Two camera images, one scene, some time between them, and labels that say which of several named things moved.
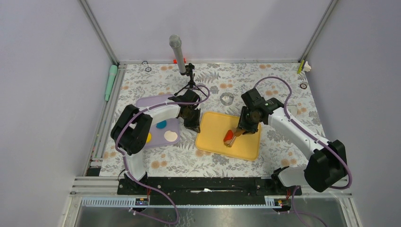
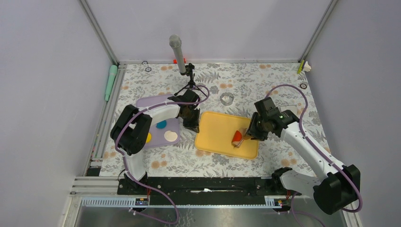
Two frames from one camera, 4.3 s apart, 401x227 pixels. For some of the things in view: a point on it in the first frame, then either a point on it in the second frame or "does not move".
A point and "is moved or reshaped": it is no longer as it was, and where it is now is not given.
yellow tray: x=211 y=128 does not move
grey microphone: x=175 y=42 does not move
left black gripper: x=195 y=125 does not move
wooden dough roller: x=238 y=133 → x=237 y=143
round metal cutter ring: x=226 y=98 does not move
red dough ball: x=229 y=135 is moved or reshaped
